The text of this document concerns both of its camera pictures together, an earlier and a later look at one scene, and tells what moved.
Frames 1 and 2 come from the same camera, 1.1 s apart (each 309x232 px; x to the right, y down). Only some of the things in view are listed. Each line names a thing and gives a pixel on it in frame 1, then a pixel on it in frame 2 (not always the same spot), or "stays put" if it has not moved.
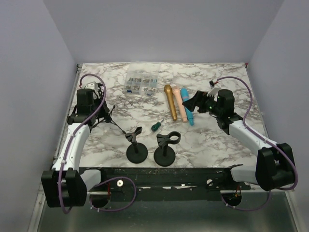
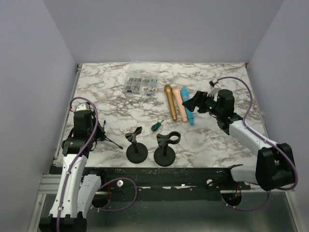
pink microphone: x=176 y=91 stays put
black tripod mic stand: x=107 y=119 to x=101 y=135
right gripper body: x=209 y=104 stays put
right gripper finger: x=191 y=104 stays put
